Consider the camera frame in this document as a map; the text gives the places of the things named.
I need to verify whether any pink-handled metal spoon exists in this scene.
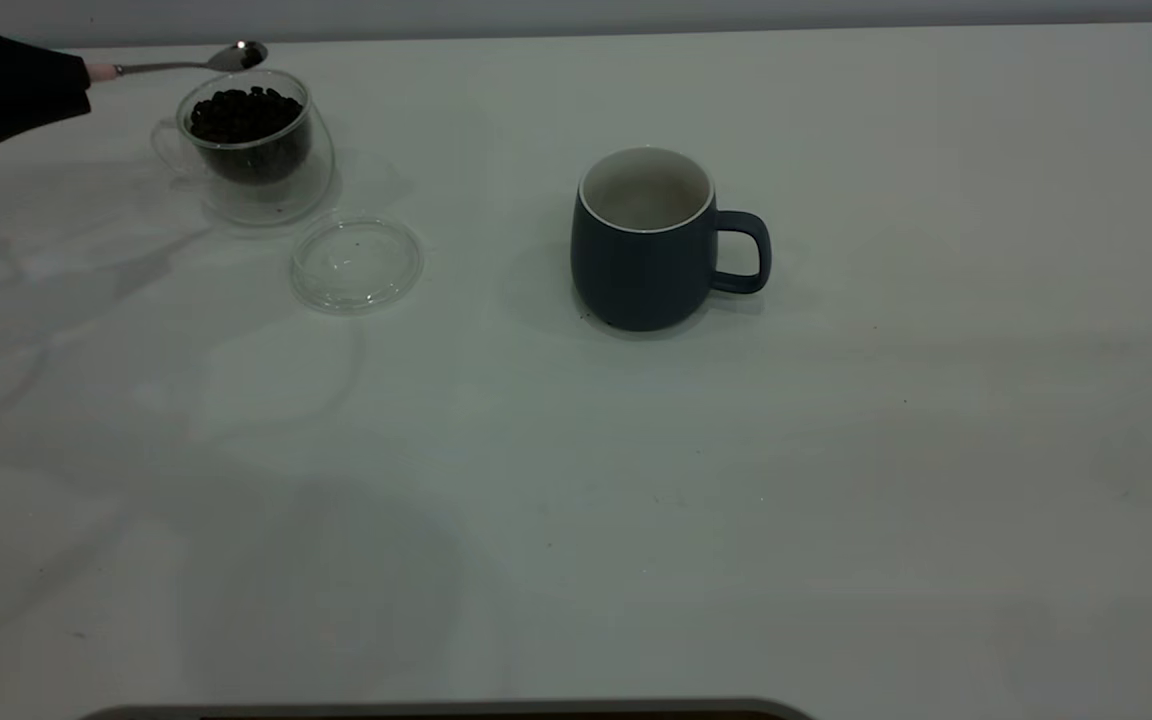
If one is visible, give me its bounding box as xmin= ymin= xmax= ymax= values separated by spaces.
xmin=86 ymin=40 xmax=269 ymax=82

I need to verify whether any dark blue-grey ceramic mug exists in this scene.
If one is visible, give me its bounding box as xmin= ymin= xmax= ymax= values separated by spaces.
xmin=570 ymin=147 xmax=772 ymax=332

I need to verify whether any dark coffee beans heap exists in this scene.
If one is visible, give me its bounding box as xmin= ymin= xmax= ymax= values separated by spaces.
xmin=188 ymin=88 xmax=312 ymax=185

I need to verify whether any clear round glass lid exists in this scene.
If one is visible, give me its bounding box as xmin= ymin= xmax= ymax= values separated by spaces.
xmin=290 ymin=211 xmax=425 ymax=317

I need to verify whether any clear double-wall glass cup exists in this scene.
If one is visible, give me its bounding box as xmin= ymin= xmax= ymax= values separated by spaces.
xmin=151 ymin=68 xmax=335 ymax=227

